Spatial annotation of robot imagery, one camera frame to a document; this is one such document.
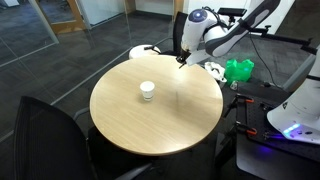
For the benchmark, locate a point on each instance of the small round white table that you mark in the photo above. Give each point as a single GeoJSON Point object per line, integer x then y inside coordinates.
{"type": "Point", "coordinates": [143, 50]}

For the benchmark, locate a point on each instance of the lower orange-handled black clamp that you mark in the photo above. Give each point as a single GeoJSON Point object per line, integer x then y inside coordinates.
{"type": "Point", "coordinates": [245, 128]}

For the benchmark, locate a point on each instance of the black mesh office chair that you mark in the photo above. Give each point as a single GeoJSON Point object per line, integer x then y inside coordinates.
{"type": "Point", "coordinates": [48, 144]}

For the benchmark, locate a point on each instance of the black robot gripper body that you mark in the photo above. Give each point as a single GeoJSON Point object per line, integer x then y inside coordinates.
{"type": "Point", "coordinates": [182, 57]}

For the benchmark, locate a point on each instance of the black camera on stand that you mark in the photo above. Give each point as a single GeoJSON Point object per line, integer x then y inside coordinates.
{"type": "Point", "coordinates": [238, 12]}

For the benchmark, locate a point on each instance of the green plastic bag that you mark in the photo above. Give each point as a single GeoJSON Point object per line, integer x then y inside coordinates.
{"type": "Point", "coordinates": [238, 71]}

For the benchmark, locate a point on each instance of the white paper cup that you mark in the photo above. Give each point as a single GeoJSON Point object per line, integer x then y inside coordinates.
{"type": "Point", "coordinates": [147, 90]}

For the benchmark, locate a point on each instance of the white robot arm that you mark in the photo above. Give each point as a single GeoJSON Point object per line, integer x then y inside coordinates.
{"type": "Point", "coordinates": [206, 33]}

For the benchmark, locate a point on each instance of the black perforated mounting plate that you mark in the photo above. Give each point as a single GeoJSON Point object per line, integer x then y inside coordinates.
{"type": "Point", "coordinates": [296, 117]}

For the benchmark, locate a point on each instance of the white crumpled plastic bag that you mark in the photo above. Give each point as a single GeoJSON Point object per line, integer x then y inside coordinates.
{"type": "Point", "coordinates": [215, 70]}

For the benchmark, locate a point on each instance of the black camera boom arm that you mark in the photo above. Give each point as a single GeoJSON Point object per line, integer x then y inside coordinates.
{"type": "Point", "coordinates": [283, 38]}

